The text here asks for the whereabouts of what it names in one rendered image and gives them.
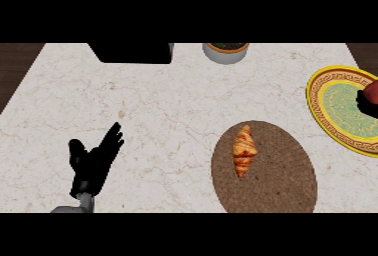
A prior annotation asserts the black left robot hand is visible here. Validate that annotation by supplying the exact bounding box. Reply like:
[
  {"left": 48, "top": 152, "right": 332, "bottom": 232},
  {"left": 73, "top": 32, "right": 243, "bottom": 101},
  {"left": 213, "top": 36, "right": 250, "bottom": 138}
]
[{"left": 67, "top": 121, "right": 125, "bottom": 200}]

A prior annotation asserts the red bell pepper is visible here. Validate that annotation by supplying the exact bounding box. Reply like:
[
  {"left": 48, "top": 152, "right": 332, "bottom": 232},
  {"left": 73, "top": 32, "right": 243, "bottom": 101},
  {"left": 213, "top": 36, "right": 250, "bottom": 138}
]
[{"left": 363, "top": 79, "right": 378, "bottom": 101}]

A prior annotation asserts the brown oval woven placemat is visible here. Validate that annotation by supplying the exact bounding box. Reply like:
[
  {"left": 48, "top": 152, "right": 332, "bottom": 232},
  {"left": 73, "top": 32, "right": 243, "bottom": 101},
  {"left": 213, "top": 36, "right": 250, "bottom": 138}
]
[{"left": 209, "top": 120, "right": 318, "bottom": 214}]

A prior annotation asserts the yellow patterned plate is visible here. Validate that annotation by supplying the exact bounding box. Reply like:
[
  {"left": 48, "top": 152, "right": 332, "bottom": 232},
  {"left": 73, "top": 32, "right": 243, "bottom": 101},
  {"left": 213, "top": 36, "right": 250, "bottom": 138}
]
[{"left": 305, "top": 64, "right": 378, "bottom": 159}]

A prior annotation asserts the golden brown croissant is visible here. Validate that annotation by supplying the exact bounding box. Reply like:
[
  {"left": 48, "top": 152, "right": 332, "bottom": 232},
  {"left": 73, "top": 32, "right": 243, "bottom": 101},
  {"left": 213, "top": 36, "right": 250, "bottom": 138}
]
[{"left": 230, "top": 124, "right": 259, "bottom": 179}]

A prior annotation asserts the black appliance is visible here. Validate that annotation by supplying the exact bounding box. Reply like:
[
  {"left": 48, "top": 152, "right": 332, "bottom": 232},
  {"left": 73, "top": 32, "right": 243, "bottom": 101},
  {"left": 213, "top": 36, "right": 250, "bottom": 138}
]
[{"left": 86, "top": 42, "right": 175, "bottom": 65}]

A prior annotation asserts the grey plant pot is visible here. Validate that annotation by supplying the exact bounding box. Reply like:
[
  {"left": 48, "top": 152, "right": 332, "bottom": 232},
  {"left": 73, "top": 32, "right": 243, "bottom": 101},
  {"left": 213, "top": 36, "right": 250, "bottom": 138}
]
[{"left": 200, "top": 42, "right": 250, "bottom": 66}]

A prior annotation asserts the dark green potted plant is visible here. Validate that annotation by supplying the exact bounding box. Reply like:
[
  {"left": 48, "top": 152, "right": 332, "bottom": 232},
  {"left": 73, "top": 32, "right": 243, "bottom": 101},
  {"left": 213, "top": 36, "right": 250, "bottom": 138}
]
[{"left": 210, "top": 42, "right": 246, "bottom": 51}]

